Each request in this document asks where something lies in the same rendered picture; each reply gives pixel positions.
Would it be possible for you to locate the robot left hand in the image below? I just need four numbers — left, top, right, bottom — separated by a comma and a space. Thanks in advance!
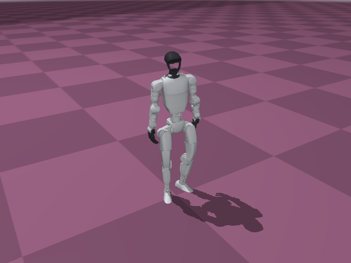
192, 118, 200, 128

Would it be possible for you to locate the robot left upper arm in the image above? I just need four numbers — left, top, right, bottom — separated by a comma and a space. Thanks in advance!
186, 74, 200, 106

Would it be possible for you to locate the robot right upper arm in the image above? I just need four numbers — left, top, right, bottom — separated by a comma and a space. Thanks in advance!
150, 79, 163, 113

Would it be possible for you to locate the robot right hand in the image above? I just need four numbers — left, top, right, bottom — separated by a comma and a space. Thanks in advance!
148, 129, 158, 144

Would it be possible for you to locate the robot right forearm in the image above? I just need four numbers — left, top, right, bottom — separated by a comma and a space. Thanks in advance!
147, 106, 157, 133

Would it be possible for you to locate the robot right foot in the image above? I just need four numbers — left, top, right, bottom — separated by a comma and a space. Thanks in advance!
163, 188, 172, 204

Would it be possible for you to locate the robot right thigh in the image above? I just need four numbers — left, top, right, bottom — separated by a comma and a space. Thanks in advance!
157, 125, 172, 169

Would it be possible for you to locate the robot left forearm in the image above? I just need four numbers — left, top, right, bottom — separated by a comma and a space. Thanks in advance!
191, 103, 201, 121

